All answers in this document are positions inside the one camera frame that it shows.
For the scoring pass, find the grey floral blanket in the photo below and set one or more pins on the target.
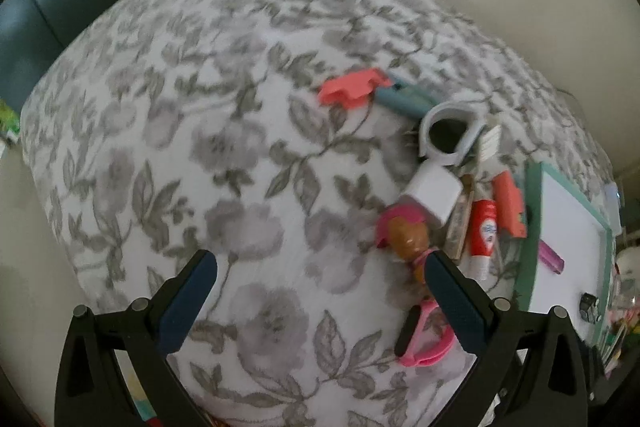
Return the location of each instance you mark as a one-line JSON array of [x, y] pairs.
[[200, 107]]

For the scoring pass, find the teal box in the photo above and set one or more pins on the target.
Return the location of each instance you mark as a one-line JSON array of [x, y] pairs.
[[570, 217]]

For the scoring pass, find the white night light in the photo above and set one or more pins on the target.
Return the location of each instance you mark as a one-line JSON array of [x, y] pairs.
[[612, 199]]

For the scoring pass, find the coral plastic piece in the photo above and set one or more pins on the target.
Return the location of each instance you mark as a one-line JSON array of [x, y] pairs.
[[510, 207]]

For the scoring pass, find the brown tube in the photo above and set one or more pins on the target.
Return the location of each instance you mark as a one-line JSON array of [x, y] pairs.
[[460, 227]]

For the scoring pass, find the blue grey furniture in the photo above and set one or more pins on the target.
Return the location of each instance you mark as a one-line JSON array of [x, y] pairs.
[[55, 7]]

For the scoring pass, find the red and white glue stick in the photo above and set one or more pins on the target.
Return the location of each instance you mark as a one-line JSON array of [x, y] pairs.
[[482, 227]]

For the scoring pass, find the teal blue pen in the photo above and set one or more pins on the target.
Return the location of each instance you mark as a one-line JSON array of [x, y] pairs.
[[405, 99]]

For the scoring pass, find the green packet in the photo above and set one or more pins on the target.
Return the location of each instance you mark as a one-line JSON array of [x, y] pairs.
[[9, 127]]

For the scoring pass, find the black binder clip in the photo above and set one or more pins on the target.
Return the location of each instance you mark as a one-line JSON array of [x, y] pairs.
[[589, 307]]

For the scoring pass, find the coral plastic clip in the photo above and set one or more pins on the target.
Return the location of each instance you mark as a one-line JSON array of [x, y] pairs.
[[350, 88]]

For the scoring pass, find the white charger adapter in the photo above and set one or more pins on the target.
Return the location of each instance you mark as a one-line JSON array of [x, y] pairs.
[[432, 189]]

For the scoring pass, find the pink watch band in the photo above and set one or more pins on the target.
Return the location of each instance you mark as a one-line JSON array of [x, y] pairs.
[[425, 359]]

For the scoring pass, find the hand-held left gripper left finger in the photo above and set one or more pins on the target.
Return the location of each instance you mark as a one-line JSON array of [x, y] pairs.
[[190, 302]]

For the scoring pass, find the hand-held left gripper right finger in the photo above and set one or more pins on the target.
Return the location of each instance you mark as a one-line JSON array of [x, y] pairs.
[[450, 302]]

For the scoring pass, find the doll with pink hat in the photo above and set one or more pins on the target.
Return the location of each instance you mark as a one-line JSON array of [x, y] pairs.
[[407, 237]]

